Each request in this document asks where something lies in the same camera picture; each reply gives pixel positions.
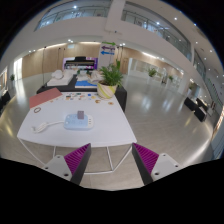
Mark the red board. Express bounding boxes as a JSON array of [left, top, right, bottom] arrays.
[[29, 88, 62, 108]]

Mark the white power strip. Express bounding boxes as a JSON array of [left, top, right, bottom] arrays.
[[64, 114, 94, 130]]

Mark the white power strip cable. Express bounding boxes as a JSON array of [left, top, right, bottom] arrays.
[[31, 120, 66, 134]]

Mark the black bench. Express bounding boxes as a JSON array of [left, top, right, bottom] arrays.
[[184, 97, 207, 122]]

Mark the potted green plant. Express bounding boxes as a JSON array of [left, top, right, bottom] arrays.
[[97, 64, 123, 99]]

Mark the blue direction sign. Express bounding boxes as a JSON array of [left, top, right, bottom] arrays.
[[100, 41, 116, 55]]

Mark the purple charger plug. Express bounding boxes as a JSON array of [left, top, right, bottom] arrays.
[[77, 111, 84, 119]]

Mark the black display platform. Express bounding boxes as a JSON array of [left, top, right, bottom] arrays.
[[37, 77, 127, 110]]

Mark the distant potted plant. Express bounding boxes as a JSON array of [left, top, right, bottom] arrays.
[[148, 68, 157, 77]]

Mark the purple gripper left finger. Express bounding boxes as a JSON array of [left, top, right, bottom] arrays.
[[43, 143, 91, 185]]

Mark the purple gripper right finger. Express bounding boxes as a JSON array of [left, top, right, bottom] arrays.
[[132, 143, 182, 185]]

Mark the white table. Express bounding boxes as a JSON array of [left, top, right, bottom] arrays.
[[17, 92, 137, 149]]

